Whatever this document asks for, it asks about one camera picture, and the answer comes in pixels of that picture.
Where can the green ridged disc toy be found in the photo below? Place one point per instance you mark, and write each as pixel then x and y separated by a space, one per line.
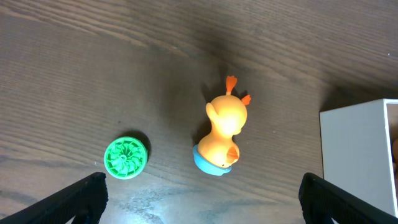
pixel 125 158

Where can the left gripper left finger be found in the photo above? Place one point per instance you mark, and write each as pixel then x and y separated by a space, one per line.
pixel 81 202

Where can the white cardboard box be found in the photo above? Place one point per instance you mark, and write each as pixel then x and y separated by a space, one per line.
pixel 357 144

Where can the yellow rubber duck toy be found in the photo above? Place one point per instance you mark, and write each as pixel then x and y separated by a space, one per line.
pixel 216 152

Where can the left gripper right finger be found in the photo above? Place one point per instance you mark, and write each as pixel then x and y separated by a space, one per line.
pixel 323 203

